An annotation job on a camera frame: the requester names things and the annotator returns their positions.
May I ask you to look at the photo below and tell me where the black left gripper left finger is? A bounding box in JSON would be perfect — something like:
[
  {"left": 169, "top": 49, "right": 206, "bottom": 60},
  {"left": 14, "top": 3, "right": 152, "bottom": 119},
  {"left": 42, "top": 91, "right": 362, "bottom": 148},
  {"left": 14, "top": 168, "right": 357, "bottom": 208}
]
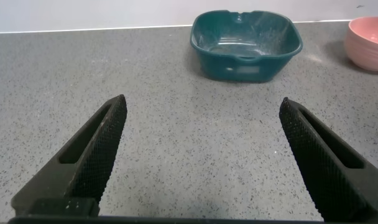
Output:
[{"left": 11, "top": 94, "right": 128, "bottom": 218}]

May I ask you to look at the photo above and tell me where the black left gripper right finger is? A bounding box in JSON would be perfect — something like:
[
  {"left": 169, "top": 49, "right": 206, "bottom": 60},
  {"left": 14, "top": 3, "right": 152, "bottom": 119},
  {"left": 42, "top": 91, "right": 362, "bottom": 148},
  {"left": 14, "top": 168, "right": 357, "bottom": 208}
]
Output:
[{"left": 279, "top": 96, "right": 378, "bottom": 223}]

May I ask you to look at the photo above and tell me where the pink round bowl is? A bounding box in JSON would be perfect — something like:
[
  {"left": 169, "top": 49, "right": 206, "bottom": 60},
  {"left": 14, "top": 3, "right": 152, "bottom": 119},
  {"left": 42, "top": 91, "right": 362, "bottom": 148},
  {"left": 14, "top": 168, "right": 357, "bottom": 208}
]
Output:
[{"left": 343, "top": 16, "right": 378, "bottom": 72}]

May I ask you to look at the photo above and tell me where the teal plastic square tray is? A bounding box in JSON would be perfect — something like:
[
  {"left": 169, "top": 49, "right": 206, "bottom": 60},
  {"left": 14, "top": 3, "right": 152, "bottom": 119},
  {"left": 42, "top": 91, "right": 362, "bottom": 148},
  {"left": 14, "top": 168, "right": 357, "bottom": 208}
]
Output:
[{"left": 189, "top": 9, "right": 304, "bottom": 83}]

